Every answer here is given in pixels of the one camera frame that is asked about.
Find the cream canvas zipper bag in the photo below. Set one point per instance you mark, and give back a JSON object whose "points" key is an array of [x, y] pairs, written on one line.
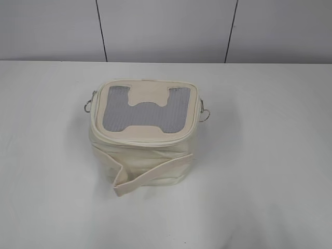
{"points": [[144, 131]]}

